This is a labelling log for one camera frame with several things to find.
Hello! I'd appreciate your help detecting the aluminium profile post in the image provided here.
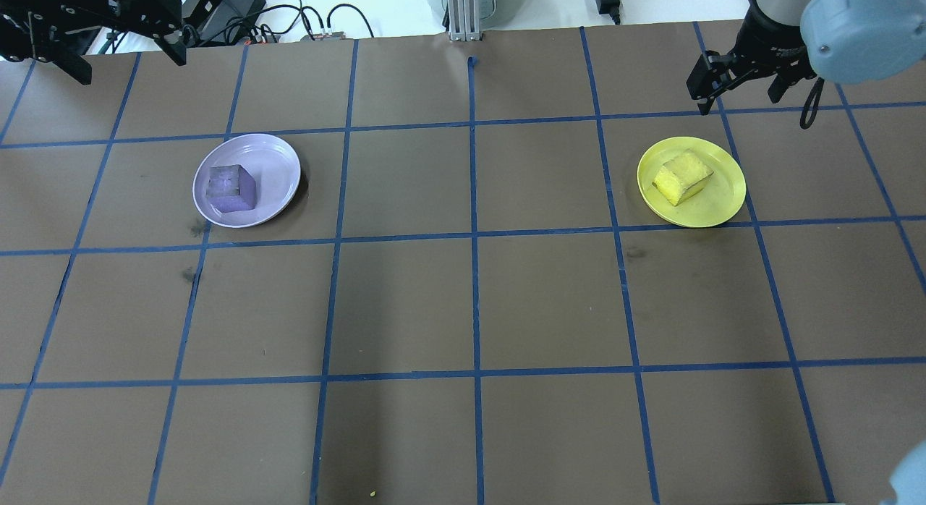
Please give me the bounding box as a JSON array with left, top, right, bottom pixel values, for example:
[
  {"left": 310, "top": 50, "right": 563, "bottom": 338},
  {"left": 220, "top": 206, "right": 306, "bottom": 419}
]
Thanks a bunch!
[{"left": 445, "top": 0, "right": 483, "bottom": 43}]

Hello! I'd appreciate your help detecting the purple foam block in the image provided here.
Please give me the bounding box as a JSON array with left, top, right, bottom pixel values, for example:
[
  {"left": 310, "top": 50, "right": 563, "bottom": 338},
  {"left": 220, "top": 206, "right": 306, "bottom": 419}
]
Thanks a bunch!
[{"left": 206, "top": 164, "right": 258, "bottom": 215}]

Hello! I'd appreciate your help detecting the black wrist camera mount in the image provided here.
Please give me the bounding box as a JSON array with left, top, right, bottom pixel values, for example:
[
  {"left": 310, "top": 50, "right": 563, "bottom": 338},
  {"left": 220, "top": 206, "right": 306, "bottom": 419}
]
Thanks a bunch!
[{"left": 0, "top": 2, "right": 48, "bottom": 63}]

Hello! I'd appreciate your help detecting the black looped cable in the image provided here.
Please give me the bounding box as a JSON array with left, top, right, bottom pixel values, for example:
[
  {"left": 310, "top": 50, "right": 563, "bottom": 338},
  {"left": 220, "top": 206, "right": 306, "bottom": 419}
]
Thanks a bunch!
[{"left": 300, "top": 2, "right": 377, "bottom": 41}]

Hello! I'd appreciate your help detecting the black power adapter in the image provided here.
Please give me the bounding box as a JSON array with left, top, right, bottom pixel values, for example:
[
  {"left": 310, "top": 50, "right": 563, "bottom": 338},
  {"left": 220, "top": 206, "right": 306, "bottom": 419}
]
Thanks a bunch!
[{"left": 208, "top": 0, "right": 268, "bottom": 30}]

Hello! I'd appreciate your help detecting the lavender round plate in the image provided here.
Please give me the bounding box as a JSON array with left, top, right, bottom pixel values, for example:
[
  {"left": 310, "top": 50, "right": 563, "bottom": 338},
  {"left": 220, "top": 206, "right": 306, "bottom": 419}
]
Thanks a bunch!
[{"left": 192, "top": 133, "right": 302, "bottom": 229}]

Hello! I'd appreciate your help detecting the yellow round plate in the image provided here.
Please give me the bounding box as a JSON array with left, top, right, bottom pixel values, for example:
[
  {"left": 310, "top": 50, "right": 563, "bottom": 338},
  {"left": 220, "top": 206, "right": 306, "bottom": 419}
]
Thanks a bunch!
[{"left": 637, "top": 136, "right": 747, "bottom": 229}]

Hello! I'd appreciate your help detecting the yellow foam block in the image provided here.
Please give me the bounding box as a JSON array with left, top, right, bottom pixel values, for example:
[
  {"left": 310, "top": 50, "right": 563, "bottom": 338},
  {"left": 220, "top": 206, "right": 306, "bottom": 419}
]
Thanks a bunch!
[{"left": 653, "top": 149, "right": 715, "bottom": 207}]

